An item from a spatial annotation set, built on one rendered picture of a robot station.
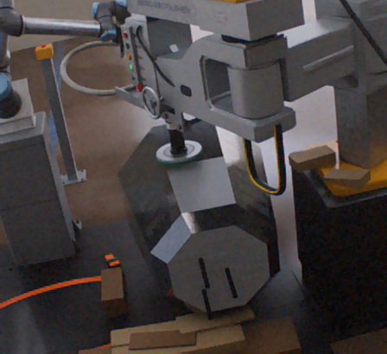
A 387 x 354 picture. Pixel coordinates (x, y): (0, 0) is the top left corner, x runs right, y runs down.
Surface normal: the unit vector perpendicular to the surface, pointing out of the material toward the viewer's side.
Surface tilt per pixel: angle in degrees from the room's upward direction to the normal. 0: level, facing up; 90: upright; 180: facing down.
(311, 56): 90
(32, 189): 90
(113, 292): 0
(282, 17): 90
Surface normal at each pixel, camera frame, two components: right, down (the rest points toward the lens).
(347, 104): -0.76, 0.37
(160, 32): 0.56, 0.28
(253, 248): 0.13, 0.41
